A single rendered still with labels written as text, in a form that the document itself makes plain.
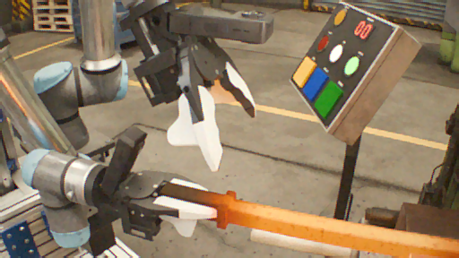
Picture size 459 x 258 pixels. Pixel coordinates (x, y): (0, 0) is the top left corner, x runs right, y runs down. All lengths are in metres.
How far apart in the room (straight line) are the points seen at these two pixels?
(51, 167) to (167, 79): 0.29
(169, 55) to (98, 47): 0.60
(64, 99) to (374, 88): 0.77
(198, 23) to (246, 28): 0.05
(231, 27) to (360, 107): 0.50
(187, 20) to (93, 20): 0.58
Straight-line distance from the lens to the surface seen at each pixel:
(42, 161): 0.68
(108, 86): 1.06
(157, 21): 0.47
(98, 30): 0.99
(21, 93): 0.76
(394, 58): 0.85
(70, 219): 0.71
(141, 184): 0.57
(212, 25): 0.42
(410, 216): 0.60
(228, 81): 0.48
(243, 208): 0.53
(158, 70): 0.44
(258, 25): 0.40
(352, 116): 0.86
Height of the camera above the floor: 1.34
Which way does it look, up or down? 27 degrees down
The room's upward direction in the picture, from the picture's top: straight up
